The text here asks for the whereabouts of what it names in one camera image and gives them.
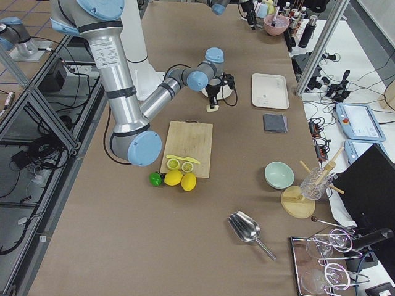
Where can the cream round plate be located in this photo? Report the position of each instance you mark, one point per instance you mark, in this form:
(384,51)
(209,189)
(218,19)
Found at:
(225,91)

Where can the metal scoop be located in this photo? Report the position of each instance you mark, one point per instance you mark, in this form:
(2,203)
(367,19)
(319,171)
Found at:
(248,230)

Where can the yellow plastic knife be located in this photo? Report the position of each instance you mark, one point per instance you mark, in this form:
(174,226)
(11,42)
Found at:
(188,159)

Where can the yellow cup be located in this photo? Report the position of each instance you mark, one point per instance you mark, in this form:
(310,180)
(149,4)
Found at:
(270,7)

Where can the teach pendant front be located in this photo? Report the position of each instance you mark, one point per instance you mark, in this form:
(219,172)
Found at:
(358,122)

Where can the whole lemon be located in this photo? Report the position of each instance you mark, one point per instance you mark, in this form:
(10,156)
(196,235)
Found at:
(188,182)
(173,177)

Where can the aluminium frame post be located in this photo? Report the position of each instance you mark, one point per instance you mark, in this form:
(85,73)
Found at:
(328,29)

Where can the pink bowl with ice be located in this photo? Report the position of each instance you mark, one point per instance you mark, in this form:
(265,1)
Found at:
(282,24)

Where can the lemon half upper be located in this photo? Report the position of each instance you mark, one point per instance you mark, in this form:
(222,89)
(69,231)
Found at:
(173,164)

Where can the lemon half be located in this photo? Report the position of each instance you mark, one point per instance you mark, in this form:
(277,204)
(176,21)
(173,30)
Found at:
(187,167)
(173,164)

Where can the light blue cup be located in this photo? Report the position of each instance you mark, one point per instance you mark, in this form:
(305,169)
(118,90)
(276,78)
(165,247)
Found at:
(261,10)

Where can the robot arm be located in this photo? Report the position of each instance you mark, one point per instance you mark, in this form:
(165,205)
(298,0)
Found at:
(218,7)
(114,33)

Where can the wooden mug tree stand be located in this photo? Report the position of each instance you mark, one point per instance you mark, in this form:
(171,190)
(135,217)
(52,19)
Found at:
(295,203)

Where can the black monitor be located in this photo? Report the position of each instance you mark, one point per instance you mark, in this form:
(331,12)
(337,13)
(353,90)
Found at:
(368,186)

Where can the wire glass rack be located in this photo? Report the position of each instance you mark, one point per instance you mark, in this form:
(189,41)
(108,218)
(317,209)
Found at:
(357,278)

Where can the lemon half lower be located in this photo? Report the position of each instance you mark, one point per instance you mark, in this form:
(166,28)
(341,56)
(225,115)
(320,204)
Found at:
(187,167)

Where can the black thermos bottle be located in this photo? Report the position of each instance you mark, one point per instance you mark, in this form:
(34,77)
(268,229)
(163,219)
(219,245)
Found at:
(308,31)

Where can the upside-down wine glass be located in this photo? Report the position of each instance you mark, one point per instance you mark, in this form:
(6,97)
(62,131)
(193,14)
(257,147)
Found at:
(323,245)
(330,280)

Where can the crystal glass on stand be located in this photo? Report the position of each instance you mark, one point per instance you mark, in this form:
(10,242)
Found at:
(313,190)

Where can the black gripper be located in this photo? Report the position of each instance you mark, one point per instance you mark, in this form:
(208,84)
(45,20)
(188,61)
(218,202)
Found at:
(212,91)
(249,13)

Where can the teach pendant rear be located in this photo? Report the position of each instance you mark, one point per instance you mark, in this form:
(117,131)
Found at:
(355,148)

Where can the dark framed tray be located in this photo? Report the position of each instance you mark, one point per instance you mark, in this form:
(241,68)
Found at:
(300,259)

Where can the whole lemon upper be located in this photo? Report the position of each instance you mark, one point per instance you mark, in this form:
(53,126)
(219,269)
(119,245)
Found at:
(173,177)

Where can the folded grey cloth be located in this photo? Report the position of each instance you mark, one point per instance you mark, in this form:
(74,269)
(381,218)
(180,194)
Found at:
(276,123)

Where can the whole lemon lower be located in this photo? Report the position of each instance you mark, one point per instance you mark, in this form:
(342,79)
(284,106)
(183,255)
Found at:
(188,182)

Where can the cream rabbit tray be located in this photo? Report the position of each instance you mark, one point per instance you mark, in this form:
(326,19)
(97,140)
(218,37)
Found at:
(269,91)

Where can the teach pendant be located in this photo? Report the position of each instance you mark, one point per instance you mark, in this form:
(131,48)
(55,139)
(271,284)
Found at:
(355,148)
(358,122)

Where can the green lime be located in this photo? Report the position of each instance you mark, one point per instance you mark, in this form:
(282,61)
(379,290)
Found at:
(155,179)

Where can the white steamed bun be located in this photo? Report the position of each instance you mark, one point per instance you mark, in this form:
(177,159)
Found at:
(213,108)

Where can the light green bowl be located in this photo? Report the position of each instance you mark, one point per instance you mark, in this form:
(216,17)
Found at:
(279,175)

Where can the upside-down wine glass lower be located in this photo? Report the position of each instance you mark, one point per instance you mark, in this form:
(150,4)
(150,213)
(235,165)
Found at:
(330,280)

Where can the upside-down wine glass upper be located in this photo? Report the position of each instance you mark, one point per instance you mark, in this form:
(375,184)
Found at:
(323,245)

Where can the bamboo cutting board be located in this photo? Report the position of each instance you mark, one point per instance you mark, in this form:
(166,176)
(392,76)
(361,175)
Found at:
(189,140)

